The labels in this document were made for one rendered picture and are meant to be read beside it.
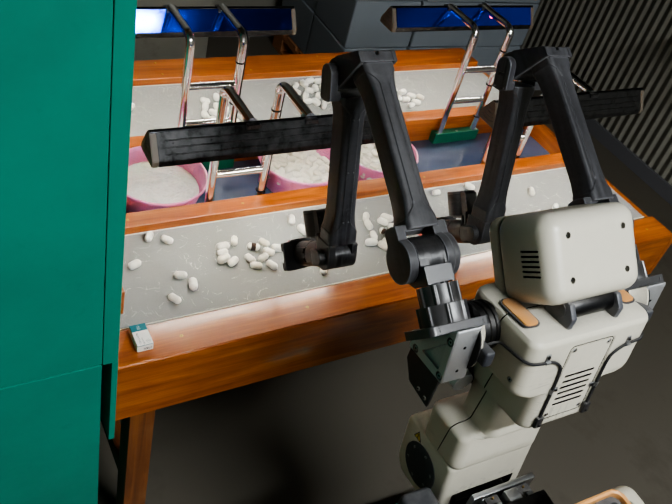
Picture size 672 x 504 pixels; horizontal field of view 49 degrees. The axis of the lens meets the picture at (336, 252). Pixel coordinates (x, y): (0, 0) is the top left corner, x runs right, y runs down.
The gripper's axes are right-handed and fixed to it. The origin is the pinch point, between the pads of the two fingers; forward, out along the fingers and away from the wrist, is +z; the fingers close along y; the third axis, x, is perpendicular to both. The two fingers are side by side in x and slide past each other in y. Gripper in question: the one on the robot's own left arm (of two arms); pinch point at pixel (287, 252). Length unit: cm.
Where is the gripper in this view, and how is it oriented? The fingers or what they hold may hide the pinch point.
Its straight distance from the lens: 177.2
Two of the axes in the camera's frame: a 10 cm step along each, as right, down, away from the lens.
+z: -4.9, -0.1, 8.7
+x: 1.5, 9.8, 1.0
